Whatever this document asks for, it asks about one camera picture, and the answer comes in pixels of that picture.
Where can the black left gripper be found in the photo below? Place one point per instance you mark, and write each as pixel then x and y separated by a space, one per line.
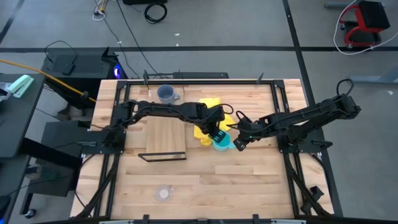
pixel 211 116

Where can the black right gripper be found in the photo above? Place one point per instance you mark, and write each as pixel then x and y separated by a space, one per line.
pixel 253 129

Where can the teal mug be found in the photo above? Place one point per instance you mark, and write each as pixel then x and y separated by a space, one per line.
pixel 222 145

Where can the yellow cloth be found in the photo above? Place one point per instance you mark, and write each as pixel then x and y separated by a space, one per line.
pixel 202 137

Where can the grey mug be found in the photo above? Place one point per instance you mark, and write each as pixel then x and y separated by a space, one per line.
pixel 168 94

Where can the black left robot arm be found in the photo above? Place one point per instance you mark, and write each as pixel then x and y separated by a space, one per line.
pixel 161 109

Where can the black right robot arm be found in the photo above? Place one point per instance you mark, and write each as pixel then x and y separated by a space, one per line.
pixel 311 115

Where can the black power strip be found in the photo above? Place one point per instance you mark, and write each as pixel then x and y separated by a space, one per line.
pixel 199 75

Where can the black computer tower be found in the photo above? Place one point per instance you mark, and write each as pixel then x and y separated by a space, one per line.
pixel 90 67

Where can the grey metal leg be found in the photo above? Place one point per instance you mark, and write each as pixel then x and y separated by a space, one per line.
pixel 373 79

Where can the red rolling stool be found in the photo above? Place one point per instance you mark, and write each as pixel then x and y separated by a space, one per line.
pixel 373 14

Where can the black desk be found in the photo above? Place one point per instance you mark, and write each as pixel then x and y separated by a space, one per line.
pixel 18 124

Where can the mint green stapler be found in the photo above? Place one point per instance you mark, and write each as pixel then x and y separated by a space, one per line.
pixel 21 85

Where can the black aluminium rig frame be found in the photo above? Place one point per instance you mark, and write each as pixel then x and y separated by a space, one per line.
pixel 217 82

